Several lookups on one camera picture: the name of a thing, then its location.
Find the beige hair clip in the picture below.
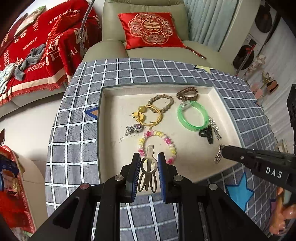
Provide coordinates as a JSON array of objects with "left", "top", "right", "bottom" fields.
[{"left": 138, "top": 145, "right": 158, "bottom": 193}]

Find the pink yellow spiral hair tie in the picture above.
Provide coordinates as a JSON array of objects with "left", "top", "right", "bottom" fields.
[{"left": 137, "top": 129, "right": 177, "bottom": 165}]

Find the black hair claw clip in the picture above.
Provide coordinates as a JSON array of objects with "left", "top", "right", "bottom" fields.
[{"left": 199, "top": 125, "right": 215, "bottom": 145}]

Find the silver pink gem brooch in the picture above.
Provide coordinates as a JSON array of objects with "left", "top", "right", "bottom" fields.
[{"left": 125, "top": 123, "right": 144, "bottom": 137}]

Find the green transparent bangle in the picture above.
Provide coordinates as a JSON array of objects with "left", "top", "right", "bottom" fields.
[{"left": 177, "top": 100, "right": 209, "bottom": 132}]

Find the braided brown hair tie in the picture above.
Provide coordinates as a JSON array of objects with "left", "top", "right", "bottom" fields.
[{"left": 147, "top": 93, "right": 175, "bottom": 114}]

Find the grey jewelry tray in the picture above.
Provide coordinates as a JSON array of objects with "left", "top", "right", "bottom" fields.
[{"left": 97, "top": 84, "right": 241, "bottom": 182}]

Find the right hand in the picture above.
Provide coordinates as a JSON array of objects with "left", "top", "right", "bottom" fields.
[{"left": 269, "top": 187, "right": 295, "bottom": 235}]

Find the blue checkered tablecloth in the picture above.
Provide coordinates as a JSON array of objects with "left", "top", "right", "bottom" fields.
[{"left": 45, "top": 58, "right": 276, "bottom": 240}]

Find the lower washing machine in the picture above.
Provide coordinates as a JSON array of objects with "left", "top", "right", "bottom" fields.
[{"left": 232, "top": 34, "right": 262, "bottom": 74}]

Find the red tray with clutter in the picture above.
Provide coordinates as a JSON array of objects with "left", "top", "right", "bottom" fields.
[{"left": 0, "top": 128, "right": 38, "bottom": 235}]

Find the upper dryer machine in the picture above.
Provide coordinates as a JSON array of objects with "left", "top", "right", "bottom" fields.
[{"left": 249, "top": 1, "right": 276, "bottom": 46}]

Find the teal curtain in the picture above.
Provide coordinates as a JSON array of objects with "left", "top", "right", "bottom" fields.
[{"left": 184, "top": 0, "right": 238, "bottom": 51}]

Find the floor lamp with braided pole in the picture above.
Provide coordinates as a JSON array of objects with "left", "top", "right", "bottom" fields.
[{"left": 79, "top": 0, "right": 95, "bottom": 58}]

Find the light blue blanket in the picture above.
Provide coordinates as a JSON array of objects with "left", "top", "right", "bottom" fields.
[{"left": 0, "top": 63, "right": 17, "bottom": 94}]

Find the red embroidered cushion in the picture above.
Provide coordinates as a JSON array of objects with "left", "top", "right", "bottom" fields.
[{"left": 118, "top": 12, "right": 207, "bottom": 60}]

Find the sofa with red blanket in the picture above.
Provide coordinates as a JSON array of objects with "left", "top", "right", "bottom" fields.
[{"left": 1, "top": 1, "right": 102, "bottom": 105}]

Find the grey cloth on sofa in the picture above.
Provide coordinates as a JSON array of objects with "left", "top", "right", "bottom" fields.
[{"left": 15, "top": 44, "right": 46, "bottom": 81}]

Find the green armchair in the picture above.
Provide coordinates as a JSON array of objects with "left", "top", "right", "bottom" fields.
[{"left": 83, "top": 1, "right": 235, "bottom": 75}]

